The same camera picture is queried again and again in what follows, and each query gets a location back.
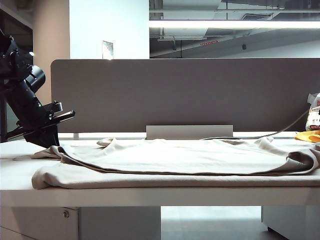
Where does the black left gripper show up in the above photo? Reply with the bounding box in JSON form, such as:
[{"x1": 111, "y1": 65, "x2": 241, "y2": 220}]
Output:
[{"x1": 4, "y1": 109, "x2": 77, "y2": 149}]

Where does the beige T-shirt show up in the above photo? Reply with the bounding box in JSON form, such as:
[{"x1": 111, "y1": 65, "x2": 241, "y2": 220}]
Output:
[{"x1": 31, "y1": 136, "x2": 320, "y2": 190}]

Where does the white drawer cabinet with lock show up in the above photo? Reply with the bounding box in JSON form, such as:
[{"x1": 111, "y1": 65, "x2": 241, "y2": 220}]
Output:
[{"x1": 0, "y1": 206, "x2": 161, "y2": 240}]

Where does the dark glass door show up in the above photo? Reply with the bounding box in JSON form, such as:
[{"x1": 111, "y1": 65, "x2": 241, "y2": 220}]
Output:
[{"x1": 0, "y1": 9, "x2": 35, "y2": 145}]

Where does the grey fabric desk partition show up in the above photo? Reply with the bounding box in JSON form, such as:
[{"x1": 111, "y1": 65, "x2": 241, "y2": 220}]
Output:
[{"x1": 50, "y1": 59, "x2": 320, "y2": 133}]

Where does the long ceiling light strip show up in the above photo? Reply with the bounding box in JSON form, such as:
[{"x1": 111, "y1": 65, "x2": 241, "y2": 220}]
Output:
[{"x1": 148, "y1": 20, "x2": 320, "y2": 30}]

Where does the ceiling air vent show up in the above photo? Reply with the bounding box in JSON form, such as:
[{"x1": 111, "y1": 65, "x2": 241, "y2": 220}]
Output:
[{"x1": 239, "y1": 13, "x2": 272, "y2": 22}]

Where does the yellow cloth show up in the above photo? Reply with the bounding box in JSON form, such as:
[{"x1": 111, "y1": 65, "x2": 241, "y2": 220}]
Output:
[{"x1": 294, "y1": 129, "x2": 320, "y2": 143}]

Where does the printed plastic snack bag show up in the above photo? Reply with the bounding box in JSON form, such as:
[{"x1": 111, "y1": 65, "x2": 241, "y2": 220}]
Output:
[{"x1": 304, "y1": 91, "x2": 320, "y2": 132}]

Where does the silver wall plate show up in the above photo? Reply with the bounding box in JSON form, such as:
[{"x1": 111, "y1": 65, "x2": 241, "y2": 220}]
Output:
[{"x1": 101, "y1": 40, "x2": 114, "y2": 61}]

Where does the grey power cable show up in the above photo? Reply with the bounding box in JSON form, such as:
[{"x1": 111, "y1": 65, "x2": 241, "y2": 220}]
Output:
[{"x1": 199, "y1": 109, "x2": 310, "y2": 140}]

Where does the white pedestal cabinet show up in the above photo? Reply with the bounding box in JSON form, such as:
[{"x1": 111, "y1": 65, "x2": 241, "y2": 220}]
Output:
[{"x1": 260, "y1": 205, "x2": 320, "y2": 240}]

